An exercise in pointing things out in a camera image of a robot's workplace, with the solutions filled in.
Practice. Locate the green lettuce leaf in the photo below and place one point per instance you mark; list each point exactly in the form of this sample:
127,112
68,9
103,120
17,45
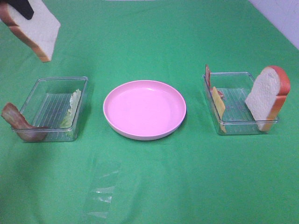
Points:
69,120

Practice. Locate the right clear plastic container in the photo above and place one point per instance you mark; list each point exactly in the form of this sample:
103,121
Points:
237,118

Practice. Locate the clear plastic container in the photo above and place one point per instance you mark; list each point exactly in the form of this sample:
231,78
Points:
237,118
48,102

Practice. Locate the bacon strip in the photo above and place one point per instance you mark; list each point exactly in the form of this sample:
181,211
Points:
207,79
12,116

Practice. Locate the pink round plate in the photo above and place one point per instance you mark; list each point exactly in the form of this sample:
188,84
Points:
144,109

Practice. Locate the clear plastic film strip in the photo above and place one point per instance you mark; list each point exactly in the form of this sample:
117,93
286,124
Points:
100,194

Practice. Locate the yellow cheese slice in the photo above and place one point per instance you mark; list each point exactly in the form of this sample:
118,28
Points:
220,107

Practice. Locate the left clear plastic container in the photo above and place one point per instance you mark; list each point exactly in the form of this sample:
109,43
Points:
48,102

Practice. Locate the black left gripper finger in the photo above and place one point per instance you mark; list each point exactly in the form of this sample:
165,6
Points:
23,7

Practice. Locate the bread slice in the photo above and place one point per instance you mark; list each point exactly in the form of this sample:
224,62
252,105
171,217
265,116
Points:
267,96
39,33

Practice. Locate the green tablecloth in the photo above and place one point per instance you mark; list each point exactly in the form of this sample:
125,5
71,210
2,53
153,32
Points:
193,176

